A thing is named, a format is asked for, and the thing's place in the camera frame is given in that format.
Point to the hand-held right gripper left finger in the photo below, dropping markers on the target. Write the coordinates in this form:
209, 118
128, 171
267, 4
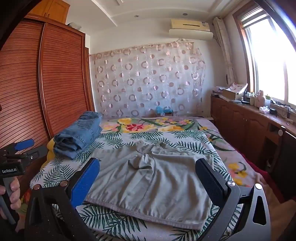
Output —
85, 183

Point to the wooden top cabinet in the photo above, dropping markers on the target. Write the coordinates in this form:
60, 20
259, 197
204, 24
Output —
50, 10

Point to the wooden slatted wardrobe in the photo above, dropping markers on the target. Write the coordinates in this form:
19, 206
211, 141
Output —
57, 81

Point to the wall air conditioner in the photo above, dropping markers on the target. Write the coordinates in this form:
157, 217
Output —
189, 25

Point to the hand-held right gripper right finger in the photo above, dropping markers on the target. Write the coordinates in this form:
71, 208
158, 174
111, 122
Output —
209, 180

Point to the window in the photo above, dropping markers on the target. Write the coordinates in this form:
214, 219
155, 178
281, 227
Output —
268, 58

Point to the blue plush toy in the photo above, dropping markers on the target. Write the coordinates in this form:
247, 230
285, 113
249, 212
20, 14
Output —
163, 110

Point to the tissue pack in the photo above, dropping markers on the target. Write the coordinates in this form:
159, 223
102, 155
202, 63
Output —
264, 109

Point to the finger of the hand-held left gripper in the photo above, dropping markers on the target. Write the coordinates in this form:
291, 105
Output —
24, 144
38, 151

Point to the folded blue jeans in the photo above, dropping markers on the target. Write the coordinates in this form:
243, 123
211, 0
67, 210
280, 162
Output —
78, 136

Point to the circle print sheer curtain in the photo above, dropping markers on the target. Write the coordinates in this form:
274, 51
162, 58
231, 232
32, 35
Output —
138, 81

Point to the wooden side cabinet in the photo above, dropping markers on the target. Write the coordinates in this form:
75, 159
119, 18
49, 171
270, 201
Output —
238, 120

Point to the tan fleece blanket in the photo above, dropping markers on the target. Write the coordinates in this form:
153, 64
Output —
277, 208

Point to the grey pants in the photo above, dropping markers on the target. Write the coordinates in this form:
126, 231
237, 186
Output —
150, 185

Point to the beige window curtain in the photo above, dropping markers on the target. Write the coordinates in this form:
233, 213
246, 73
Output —
223, 46

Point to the bed with floral leaf sheet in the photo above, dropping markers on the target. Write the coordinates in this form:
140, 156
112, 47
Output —
138, 126

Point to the dark red blanket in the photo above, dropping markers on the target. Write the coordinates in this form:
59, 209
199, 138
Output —
254, 166

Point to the pink bottle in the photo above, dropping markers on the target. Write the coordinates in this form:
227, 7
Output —
260, 99

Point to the leaf print blanket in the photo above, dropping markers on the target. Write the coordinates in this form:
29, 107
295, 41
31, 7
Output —
185, 143

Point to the white bottle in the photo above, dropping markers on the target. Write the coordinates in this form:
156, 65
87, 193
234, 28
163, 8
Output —
252, 99

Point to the pink patterned paper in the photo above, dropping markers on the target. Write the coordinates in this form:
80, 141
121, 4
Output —
238, 87

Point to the person's left hand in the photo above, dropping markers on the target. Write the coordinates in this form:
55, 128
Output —
16, 194

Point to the dark wooden chair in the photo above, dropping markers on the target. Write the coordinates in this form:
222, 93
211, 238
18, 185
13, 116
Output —
286, 157

